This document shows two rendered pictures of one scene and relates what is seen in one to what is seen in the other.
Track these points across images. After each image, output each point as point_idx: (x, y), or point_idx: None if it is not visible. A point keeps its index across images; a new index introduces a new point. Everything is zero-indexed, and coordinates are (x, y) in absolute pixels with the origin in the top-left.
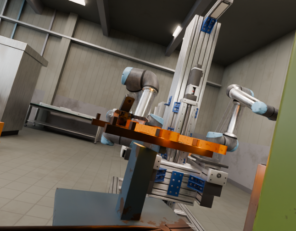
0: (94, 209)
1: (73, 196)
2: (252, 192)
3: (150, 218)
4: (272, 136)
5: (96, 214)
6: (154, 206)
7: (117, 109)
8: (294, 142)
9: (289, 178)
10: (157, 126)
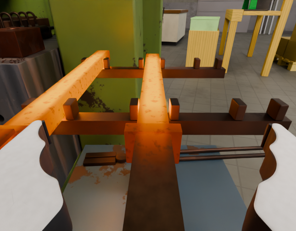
0: (192, 191)
1: (229, 225)
2: (30, 97)
3: (120, 179)
4: (134, 30)
5: (190, 181)
6: (87, 211)
7: (275, 140)
8: (136, 31)
9: (137, 46)
10: (4, 129)
